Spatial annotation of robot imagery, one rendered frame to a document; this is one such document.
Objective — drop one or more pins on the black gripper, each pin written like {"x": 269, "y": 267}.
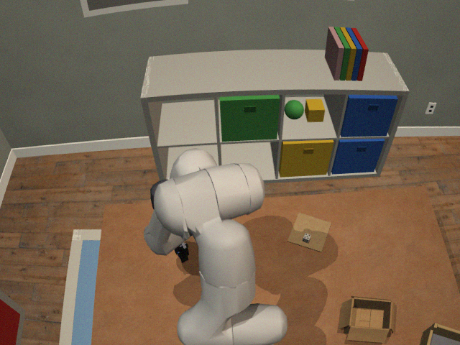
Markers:
{"x": 182, "y": 249}

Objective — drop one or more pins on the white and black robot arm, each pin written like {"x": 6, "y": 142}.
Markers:
{"x": 195, "y": 200}

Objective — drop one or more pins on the tan flat mat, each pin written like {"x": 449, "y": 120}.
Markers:
{"x": 317, "y": 228}

